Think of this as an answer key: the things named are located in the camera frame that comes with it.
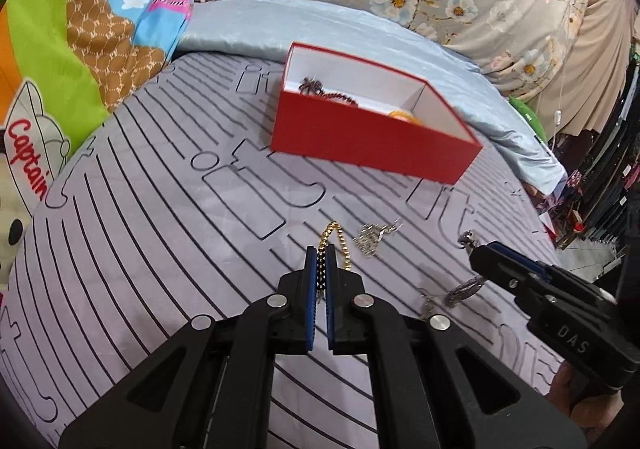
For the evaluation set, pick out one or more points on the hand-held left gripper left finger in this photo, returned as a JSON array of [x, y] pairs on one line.
[[311, 289]]

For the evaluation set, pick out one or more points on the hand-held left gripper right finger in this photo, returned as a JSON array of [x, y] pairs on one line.
[[331, 289]]

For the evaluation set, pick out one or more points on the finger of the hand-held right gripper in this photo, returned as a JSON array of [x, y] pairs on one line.
[[520, 261], [500, 274]]

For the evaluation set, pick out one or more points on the silver metal watch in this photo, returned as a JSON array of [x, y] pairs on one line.
[[465, 291]]

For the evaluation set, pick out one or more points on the silver dangle earring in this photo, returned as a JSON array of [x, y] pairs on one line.
[[369, 240]]

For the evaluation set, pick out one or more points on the red cardboard box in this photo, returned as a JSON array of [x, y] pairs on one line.
[[370, 144]]

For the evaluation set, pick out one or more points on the person's right hand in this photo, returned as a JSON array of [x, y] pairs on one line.
[[565, 409]]

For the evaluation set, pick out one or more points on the green plastic object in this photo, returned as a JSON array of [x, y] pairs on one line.
[[530, 116]]

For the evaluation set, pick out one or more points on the beige hanging cloth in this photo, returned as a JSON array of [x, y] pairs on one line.
[[595, 54]]

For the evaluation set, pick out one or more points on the light blue satin blanket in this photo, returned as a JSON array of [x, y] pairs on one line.
[[250, 24]]

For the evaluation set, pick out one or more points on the cartoon monkey printed blanket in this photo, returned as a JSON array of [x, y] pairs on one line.
[[75, 4]]

